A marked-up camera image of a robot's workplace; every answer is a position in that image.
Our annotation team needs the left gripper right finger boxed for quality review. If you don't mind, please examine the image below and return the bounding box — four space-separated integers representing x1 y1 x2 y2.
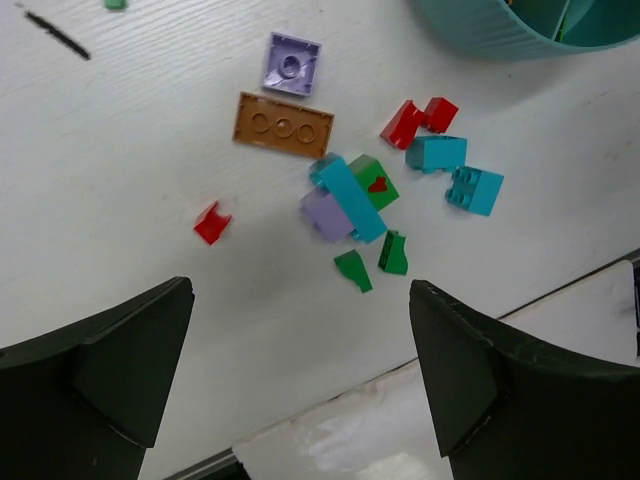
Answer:
409 280 639 479

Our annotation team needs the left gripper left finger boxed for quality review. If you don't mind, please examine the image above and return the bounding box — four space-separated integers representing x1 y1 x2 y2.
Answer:
1 277 195 479

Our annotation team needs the long teal lego brick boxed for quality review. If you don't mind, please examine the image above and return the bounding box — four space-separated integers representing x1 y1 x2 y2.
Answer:
309 153 388 244

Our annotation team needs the green lego cube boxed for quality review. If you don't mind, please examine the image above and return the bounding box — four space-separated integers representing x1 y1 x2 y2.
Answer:
349 154 399 211

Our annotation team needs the lilac lego brick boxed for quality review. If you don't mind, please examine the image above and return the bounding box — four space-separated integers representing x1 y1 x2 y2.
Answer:
300 188 355 243

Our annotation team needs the green lego slope right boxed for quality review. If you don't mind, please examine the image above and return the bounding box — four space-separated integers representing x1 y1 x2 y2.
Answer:
378 230 409 275

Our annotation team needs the green lego slope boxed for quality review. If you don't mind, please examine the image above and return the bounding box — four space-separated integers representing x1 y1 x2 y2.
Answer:
378 230 409 275
333 249 373 293

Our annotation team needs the green lego slope left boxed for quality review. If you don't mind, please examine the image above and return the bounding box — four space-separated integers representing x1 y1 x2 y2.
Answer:
333 249 373 293

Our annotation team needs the small red lego piece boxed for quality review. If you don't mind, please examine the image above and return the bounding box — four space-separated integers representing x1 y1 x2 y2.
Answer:
193 201 233 246

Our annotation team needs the teal studded lego brick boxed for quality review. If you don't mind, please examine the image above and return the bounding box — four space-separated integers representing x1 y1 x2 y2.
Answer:
445 166 504 216

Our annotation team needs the teal sloped lego brick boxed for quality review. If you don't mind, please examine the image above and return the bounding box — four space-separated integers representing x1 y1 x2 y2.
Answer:
405 135 468 174

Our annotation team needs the red arch lego piece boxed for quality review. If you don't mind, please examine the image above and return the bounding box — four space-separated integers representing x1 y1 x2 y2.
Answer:
379 97 459 151

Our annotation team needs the orange flat lego plate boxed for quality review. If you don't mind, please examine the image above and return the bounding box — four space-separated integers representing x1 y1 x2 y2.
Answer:
232 91 334 160

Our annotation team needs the teal divided round container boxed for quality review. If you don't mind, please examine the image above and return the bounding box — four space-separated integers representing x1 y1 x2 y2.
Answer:
412 1 639 61

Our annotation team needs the purple square lego plate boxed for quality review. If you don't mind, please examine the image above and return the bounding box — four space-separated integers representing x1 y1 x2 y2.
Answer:
261 32 321 97

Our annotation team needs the small green lego stud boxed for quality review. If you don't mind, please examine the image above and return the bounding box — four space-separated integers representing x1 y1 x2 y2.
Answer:
104 0 128 11

